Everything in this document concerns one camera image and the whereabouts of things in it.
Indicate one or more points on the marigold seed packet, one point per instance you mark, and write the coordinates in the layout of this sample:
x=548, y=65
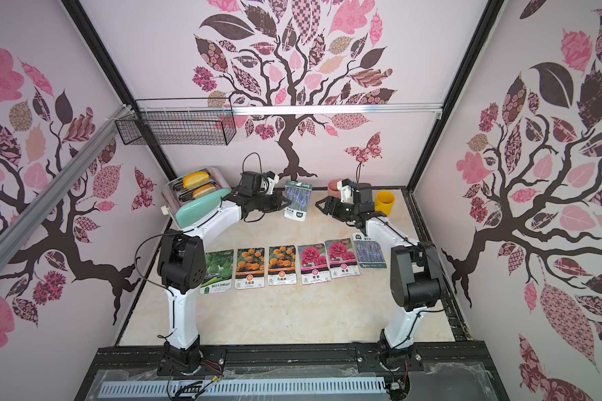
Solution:
x=282, y=266
x=250, y=269

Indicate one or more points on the toast slice rear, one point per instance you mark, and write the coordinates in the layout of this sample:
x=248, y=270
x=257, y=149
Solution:
x=195, y=180

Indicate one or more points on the white vented cable duct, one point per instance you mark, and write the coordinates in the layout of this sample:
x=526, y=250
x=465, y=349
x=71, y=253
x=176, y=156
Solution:
x=187, y=389

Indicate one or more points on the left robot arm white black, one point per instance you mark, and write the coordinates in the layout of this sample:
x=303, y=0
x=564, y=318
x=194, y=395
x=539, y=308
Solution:
x=182, y=265

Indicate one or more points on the pink flower packet edge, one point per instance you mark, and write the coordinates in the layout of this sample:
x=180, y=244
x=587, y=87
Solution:
x=342, y=260

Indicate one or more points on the aluminium rail left wall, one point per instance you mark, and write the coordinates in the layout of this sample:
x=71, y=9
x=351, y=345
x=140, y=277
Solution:
x=41, y=206

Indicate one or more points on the aluminium rail back wall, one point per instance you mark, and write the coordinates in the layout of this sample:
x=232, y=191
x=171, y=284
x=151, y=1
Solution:
x=305, y=109

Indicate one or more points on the yellow mug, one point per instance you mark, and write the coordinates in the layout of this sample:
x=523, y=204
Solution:
x=384, y=202

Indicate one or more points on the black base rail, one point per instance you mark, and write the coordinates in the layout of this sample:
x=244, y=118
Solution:
x=428, y=371

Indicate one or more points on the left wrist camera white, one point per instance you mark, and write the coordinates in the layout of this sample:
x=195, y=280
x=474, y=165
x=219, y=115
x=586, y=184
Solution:
x=269, y=182

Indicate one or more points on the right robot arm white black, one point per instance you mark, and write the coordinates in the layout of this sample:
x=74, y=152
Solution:
x=416, y=281

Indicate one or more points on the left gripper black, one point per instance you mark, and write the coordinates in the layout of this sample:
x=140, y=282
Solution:
x=276, y=203

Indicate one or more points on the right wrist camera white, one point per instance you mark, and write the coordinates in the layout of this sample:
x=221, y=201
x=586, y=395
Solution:
x=346, y=189

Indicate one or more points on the aluminium rail wall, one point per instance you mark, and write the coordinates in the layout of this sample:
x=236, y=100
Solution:
x=41, y=206
x=305, y=109

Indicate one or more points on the pink cup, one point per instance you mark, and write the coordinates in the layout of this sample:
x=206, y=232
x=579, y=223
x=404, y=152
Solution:
x=335, y=188

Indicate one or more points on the pink flower seed packet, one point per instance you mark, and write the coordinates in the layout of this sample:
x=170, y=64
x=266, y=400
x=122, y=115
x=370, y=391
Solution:
x=313, y=264

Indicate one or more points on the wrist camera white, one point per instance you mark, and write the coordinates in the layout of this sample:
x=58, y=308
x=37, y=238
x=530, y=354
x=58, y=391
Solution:
x=346, y=189
x=269, y=182

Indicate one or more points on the black wire basket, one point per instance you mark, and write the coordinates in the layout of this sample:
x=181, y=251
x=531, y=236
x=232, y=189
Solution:
x=179, y=121

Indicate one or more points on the toast slice front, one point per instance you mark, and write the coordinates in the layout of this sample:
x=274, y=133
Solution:
x=204, y=190

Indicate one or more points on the lavender seed packet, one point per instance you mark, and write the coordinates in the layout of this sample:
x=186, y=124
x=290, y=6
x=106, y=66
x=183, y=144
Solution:
x=368, y=252
x=299, y=195

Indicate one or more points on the mint green toaster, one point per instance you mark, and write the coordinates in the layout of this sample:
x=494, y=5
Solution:
x=185, y=211

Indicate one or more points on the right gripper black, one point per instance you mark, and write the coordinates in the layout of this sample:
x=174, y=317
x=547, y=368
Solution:
x=335, y=207

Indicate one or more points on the toast slice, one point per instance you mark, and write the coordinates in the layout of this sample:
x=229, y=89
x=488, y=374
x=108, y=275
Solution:
x=204, y=190
x=195, y=180

